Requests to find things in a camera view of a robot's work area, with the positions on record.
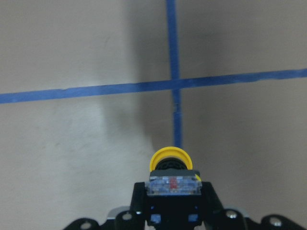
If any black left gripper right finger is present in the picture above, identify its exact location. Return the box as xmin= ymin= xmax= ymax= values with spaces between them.
xmin=201 ymin=182 xmax=306 ymax=230

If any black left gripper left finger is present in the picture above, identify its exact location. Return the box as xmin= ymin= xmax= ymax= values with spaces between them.
xmin=64 ymin=183 xmax=146 ymax=230

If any yellow push button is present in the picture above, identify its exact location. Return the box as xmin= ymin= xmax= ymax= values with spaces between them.
xmin=145 ymin=146 xmax=202 ymax=196

